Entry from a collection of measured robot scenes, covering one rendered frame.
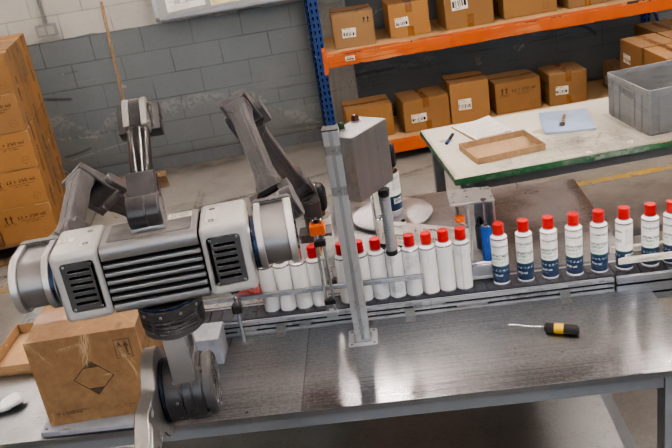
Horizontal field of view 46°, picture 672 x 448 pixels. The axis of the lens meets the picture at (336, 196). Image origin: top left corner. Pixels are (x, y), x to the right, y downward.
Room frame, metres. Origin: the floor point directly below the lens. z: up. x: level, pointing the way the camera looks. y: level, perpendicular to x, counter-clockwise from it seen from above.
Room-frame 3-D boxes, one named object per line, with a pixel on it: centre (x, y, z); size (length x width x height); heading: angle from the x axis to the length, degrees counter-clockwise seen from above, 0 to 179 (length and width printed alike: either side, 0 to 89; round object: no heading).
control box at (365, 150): (2.11, -0.08, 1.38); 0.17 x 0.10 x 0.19; 140
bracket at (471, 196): (2.26, -0.41, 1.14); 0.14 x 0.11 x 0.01; 85
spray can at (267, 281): (2.22, 0.25, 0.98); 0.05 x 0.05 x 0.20
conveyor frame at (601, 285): (2.20, 0.02, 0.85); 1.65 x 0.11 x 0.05; 85
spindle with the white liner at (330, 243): (2.48, 0.07, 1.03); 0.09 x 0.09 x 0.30
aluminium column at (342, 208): (2.05, -0.01, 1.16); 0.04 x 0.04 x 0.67; 85
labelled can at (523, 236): (2.15, -0.54, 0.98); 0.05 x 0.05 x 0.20
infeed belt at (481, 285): (2.20, 0.02, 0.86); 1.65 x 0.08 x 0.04; 85
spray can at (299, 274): (2.21, 0.15, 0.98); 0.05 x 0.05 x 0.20
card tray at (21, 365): (2.28, 1.01, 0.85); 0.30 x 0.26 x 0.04; 85
